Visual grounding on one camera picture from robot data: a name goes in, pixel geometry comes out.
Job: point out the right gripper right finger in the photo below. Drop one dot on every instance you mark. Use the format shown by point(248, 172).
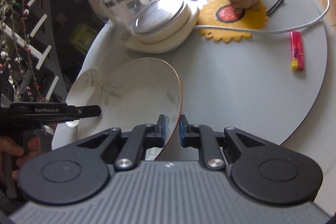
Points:
point(205, 140)

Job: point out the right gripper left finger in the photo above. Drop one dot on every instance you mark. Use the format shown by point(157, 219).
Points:
point(134, 144)

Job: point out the floral plate with brown rim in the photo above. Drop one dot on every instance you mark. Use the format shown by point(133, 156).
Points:
point(136, 93)

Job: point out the left hand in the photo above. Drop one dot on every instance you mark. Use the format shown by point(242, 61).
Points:
point(10, 147)

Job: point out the grey lazy susan turntable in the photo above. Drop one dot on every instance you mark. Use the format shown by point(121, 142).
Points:
point(247, 84)

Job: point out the floral plate underneath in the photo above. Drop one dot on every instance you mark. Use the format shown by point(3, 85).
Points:
point(83, 88)

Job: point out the cream kettle base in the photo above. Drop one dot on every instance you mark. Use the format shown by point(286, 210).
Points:
point(168, 39)

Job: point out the red lighter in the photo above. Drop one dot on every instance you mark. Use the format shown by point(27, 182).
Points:
point(297, 56)

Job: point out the yellow sunflower mat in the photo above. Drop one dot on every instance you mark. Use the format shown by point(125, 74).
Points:
point(220, 13)

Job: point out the dark hair clip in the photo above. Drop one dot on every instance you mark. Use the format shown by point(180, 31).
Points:
point(274, 7)

